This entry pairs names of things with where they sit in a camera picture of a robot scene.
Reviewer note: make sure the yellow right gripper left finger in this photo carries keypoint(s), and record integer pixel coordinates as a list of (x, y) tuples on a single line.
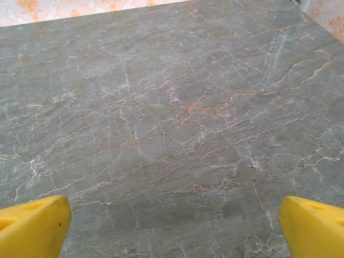
[(32, 228)]

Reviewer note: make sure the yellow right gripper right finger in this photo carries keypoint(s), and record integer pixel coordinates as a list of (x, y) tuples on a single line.
[(314, 231)]

